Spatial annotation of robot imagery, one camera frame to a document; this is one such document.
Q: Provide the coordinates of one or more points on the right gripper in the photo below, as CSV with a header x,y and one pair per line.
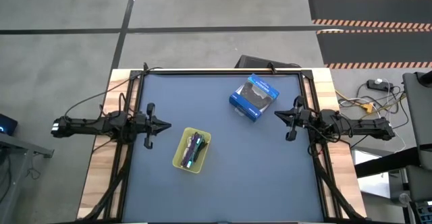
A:
x,y
302,119

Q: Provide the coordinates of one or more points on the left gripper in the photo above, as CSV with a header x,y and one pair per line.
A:
x,y
146,126

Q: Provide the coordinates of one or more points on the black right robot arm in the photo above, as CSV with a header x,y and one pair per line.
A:
x,y
364,127

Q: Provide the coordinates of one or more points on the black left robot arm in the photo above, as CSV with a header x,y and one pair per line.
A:
x,y
87,124

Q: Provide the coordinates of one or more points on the blue game controller box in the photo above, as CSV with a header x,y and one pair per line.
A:
x,y
256,96

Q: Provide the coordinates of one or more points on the yellow plastic bin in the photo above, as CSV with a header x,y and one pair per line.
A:
x,y
177,161

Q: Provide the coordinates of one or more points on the black flat case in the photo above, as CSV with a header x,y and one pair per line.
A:
x,y
256,62

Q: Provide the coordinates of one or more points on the yellow plug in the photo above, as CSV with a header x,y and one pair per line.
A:
x,y
368,108

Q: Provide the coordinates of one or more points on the blue table mat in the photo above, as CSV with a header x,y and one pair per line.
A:
x,y
236,190

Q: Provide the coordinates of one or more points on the black power strip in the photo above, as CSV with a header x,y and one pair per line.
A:
x,y
384,86

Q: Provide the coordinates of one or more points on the black mat orange striped edge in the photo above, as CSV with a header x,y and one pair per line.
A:
x,y
371,48
371,8

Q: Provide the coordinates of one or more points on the black crossbar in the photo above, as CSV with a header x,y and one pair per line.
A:
x,y
388,162

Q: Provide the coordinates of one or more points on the grey cabinet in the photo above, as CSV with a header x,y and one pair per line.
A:
x,y
420,116

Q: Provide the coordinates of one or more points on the grey metal stand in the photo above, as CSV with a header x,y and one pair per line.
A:
x,y
20,146

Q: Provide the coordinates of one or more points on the black device blue light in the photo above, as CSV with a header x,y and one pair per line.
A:
x,y
6,122

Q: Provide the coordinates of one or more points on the control panel with buttons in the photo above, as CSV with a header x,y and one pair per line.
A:
x,y
423,214

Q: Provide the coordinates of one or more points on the black metal table frame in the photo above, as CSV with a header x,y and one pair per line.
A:
x,y
308,74

